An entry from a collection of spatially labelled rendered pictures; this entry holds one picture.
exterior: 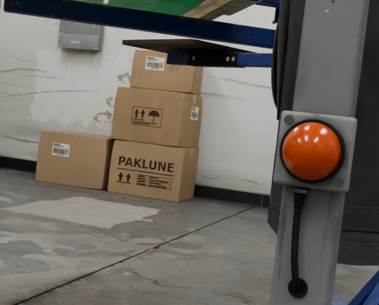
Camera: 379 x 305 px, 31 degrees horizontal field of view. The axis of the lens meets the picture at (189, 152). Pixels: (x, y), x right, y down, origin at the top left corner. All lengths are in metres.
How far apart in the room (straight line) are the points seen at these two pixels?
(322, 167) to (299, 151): 0.02
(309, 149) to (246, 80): 5.13
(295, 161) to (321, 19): 0.10
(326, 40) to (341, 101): 0.04
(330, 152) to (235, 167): 5.13
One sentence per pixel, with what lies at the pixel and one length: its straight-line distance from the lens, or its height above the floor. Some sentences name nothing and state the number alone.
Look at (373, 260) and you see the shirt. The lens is 0.77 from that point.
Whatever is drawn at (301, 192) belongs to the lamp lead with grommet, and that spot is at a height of 0.62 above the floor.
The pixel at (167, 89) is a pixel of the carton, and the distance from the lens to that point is 5.29.
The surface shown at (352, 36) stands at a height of 0.73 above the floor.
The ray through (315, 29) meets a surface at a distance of 0.47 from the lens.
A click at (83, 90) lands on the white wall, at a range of 6.06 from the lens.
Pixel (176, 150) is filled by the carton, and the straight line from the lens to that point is 5.20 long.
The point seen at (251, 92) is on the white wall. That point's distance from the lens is 5.54.
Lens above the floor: 0.66
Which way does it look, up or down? 3 degrees down
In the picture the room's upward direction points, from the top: 6 degrees clockwise
